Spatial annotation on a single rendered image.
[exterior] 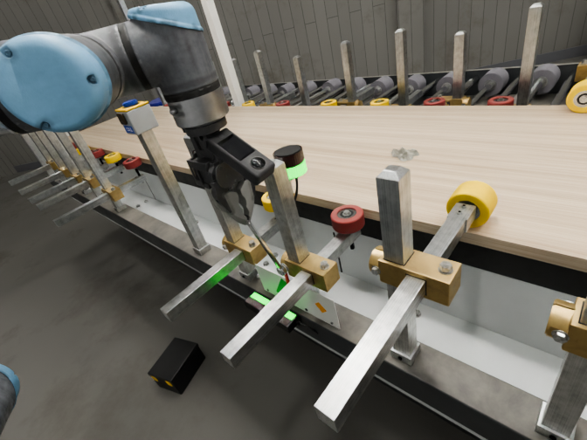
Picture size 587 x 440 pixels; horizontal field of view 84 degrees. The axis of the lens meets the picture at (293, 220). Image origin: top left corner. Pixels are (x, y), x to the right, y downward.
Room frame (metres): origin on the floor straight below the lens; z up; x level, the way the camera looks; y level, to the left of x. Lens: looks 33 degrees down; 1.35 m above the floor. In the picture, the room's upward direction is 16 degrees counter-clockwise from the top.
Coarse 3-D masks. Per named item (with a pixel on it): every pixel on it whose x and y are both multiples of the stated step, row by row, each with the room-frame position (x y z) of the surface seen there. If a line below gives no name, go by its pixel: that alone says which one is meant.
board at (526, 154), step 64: (256, 128) 1.56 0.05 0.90; (320, 128) 1.31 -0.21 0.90; (384, 128) 1.12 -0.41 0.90; (448, 128) 0.97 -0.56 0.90; (512, 128) 0.85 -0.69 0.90; (576, 128) 0.76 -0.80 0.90; (320, 192) 0.80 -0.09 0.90; (448, 192) 0.63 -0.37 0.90; (512, 192) 0.57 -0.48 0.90; (576, 192) 0.51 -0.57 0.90; (576, 256) 0.36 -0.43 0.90
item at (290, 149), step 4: (280, 148) 0.64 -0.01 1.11; (284, 148) 0.63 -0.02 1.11; (288, 148) 0.63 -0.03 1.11; (292, 148) 0.62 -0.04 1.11; (296, 148) 0.61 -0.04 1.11; (300, 148) 0.61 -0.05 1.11; (276, 152) 0.62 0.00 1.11; (280, 152) 0.62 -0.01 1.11; (284, 152) 0.61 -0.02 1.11; (288, 152) 0.61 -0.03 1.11; (292, 152) 0.60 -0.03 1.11; (296, 152) 0.60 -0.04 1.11; (280, 156) 0.60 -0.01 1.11; (284, 156) 0.59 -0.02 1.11; (296, 180) 0.62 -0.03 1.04; (296, 184) 0.62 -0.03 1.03; (292, 188) 0.59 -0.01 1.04; (296, 188) 0.62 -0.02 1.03; (296, 192) 0.62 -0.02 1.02; (296, 196) 0.61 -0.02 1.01
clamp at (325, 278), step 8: (312, 256) 0.58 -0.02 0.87; (320, 256) 0.57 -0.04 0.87; (288, 264) 0.58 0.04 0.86; (296, 264) 0.57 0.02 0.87; (304, 264) 0.56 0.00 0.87; (312, 264) 0.55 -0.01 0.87; (320, 264) 0.54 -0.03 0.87; (328, 264) 0.54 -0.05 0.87; (336, 264) 0.53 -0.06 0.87; (288, 272) 0.59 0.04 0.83; (296, 272) 0.57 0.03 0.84; (312, 272) 0.53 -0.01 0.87; (320, 272) 0.52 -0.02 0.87; (328, 272) 0.52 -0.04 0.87; (336, 272) 0.53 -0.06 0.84; (320, 280) 0.51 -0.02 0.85; (328, 280) 0.51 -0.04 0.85; (336, 280) 0.53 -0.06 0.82; (320, 288) 0.52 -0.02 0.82; (328, 288) 0.51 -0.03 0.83
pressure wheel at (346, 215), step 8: (336, 208) 0.69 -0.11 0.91; (344, 208) 0.68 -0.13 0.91; (352, 208) 0.67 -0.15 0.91; (360, 208) 0.66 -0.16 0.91; (336, 216) 0.65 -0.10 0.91; (344, 216) 0.65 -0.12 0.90; (352, 216) 0.64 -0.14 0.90; (360, 216) 0.63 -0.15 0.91; (336, 224) 0.63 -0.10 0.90; (344, 224) 0.62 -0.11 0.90; (352, 224) 0.61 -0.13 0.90; (360, 224) 0.62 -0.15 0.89; (344, 232) 0.62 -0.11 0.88; (352, 232) 0.61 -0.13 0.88; (352, 248) 0.65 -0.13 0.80
